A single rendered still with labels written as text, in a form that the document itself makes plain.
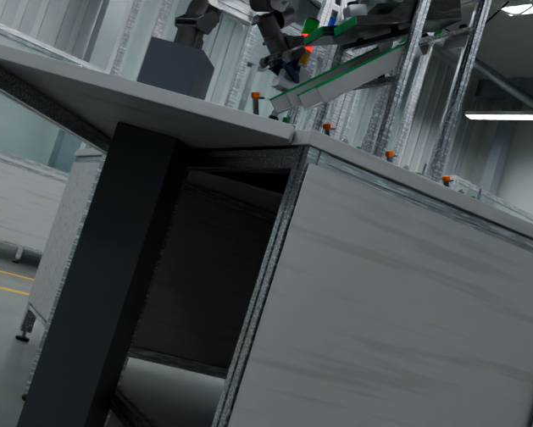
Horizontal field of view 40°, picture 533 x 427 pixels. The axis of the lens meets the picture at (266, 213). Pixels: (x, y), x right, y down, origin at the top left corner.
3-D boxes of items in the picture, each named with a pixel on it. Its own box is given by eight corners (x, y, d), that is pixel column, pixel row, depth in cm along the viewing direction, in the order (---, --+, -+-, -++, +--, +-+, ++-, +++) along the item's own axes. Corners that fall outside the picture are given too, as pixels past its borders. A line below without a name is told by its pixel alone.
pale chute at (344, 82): (324, 104, 168) (315, 85, 167) (304, 111, 180) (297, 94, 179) (423, 54, 175) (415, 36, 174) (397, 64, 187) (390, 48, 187)
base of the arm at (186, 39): (169, 44, 187) (176, 22, 187) (175, 53, 193) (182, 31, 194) (195, 51, 186) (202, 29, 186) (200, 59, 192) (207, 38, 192)
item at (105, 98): (-43, 47, 148) (-39, 33, 148) (108, 143, 237) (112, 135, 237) (288, 139, 137) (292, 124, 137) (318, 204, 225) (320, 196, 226)
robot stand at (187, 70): (126, 111, 182) (151, 36, 184) (142, 124, 196) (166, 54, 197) (179, 126, 180) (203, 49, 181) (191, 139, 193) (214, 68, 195)
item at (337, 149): (308, 144, 135) (313, 129, 136) (105, 152, 270) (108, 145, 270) (740, 324, 198) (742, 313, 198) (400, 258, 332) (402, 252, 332)
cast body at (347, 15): (347, 30, 176) (344, 0, 175) (340, 34, 180) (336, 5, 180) (379, 28, 178) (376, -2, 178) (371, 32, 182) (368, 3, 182)
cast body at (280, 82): (277, 85, 213) (285, 62, 213) (270, 85, 217) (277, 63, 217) (301, 95, 217) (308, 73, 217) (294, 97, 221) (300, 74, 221)
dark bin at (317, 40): (322, 36, 183) (319, 6, 183) (304, 47, 196) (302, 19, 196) (423, 30, 191) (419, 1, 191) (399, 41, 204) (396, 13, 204)
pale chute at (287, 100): (292, 108, 181) (285, 91, 180) (276, 114, 194) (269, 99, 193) (385, 62, 188) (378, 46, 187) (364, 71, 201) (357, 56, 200)
